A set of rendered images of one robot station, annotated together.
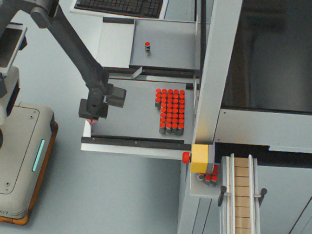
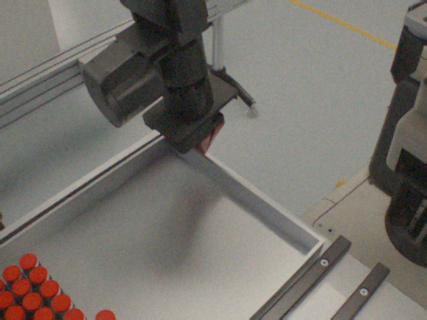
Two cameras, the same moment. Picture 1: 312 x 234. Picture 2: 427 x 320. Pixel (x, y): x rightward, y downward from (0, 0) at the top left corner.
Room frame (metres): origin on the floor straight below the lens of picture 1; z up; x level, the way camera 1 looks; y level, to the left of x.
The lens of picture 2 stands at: (1.40, -0.05, 1.35)
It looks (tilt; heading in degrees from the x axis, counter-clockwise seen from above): 47 degrees down; 134
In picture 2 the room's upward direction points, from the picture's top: straight up
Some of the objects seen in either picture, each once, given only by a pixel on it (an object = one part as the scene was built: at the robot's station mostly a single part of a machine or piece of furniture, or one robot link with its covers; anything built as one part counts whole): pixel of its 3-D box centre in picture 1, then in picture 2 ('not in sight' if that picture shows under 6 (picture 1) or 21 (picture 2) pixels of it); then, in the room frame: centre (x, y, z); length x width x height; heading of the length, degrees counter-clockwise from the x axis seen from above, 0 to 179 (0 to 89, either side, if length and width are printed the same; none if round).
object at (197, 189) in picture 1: (209, 181); not in sight; (0.90, -0.20, 0.87); 0.14 x 0.13 x 0.02; 89
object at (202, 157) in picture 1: (201, 158); not in sight; (0.91, -0.15, 1.00); 0.08 x 0.07 x 0.07; 89
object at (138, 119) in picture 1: (139, 110); (137, 272); (1.17, 0.07, 0.90); 0.34 x 0.26 x 0.04; 90
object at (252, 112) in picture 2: not in sight; (217, 80); (0.23, 1.19, 0.07); 0.50 x 0.08 x 0.14; 179
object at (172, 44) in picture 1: (172, 46); not in sight; (1.51, -0.05, 0.90); 0.34 x 0.26 x 0.04; 89
